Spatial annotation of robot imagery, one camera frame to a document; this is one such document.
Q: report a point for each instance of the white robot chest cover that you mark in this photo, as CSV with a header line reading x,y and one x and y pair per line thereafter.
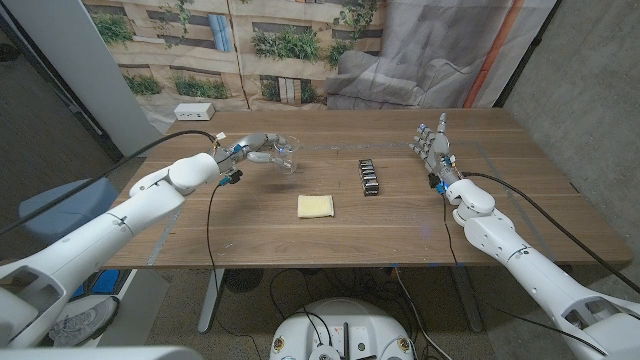
x,y
100,354

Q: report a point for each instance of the white power strip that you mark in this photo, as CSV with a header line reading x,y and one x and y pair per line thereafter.
x,y
194,111

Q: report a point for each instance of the blue-grey padded chair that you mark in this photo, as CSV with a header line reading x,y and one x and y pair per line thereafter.
x,y
65,210

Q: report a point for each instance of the clear glass beaker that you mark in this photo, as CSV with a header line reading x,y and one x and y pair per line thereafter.
x,y
292,165

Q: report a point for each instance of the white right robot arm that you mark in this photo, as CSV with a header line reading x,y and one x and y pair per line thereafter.
x,y
540,280

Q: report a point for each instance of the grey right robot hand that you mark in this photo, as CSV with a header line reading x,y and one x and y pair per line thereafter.
x,y
439,150

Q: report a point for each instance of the white table leg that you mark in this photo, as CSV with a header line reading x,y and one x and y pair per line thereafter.
x,y
210,305

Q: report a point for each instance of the yellow sponge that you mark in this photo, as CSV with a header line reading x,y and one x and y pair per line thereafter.
x,y
315,206

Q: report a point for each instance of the printed fabric backdrop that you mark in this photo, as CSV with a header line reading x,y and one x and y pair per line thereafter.
x,y
300,75

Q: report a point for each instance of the blue black foot pedal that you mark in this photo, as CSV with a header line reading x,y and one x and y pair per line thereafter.
x,y
105,281

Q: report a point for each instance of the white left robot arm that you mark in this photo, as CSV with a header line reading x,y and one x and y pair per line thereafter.
x,y
100,235

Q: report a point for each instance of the white floor board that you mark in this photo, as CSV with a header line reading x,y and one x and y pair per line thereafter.
x,y
145,310

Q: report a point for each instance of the black silver battery row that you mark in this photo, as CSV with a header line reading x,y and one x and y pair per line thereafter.
x,y
369,177

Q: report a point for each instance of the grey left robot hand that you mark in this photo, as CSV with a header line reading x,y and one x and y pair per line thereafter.
x,y
250,147

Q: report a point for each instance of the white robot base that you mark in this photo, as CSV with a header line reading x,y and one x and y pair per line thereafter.
x,y
340,325

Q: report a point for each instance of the wooden table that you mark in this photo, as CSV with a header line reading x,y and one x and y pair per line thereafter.
x,y
350,235

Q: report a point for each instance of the grey sneaker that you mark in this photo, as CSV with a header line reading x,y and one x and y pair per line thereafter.
x,y
87,320

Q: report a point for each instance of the grey table leg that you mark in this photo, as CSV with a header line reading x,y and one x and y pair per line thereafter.
x,y
467,300

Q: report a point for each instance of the black round floor fan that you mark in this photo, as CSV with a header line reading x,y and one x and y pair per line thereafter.
x,y
243,280

